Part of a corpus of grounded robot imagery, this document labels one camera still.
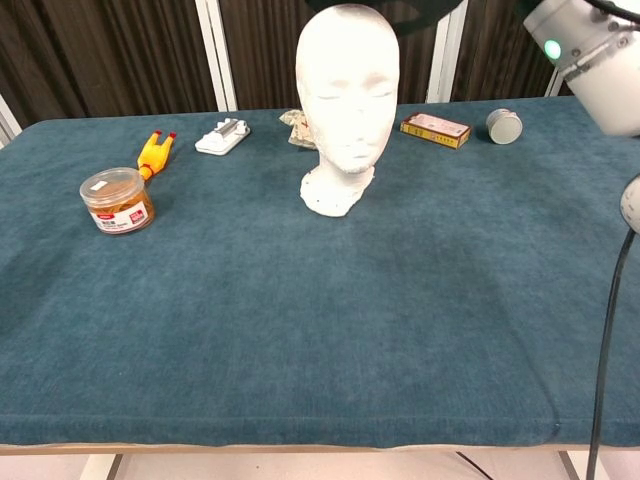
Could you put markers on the crumpled snack packet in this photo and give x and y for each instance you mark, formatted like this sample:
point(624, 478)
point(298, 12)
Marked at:
point(297, 127)

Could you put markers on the yellow rubber chicken toy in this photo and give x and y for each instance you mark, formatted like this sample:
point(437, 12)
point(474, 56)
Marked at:
point(155, 155)

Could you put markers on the small white round jar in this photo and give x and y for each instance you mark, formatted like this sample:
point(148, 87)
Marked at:
point(504, 127)

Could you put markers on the white plastic stapler device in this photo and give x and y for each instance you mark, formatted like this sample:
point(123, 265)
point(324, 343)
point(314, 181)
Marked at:
point(222, 137)

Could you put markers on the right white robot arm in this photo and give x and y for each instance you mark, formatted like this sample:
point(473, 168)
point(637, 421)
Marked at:
point(600, 75)

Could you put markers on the blue table cloth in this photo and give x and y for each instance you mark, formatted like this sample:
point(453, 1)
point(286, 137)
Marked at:
point(300, 310)

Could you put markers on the white foam mannequin head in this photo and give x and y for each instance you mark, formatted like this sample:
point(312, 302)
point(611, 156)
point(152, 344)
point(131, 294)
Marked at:
point(345, 100)

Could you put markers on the red yellow cardboard box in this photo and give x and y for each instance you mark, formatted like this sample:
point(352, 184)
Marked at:
point(435, 131)

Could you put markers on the white partition post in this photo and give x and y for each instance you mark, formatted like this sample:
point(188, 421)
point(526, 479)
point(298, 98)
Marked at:
point(216, 55)
point(9, 122)
point(442, 65)
point(555, 82)

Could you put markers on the clear jar of rubber bands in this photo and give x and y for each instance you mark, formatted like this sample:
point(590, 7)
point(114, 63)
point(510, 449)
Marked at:
point(117, 202)

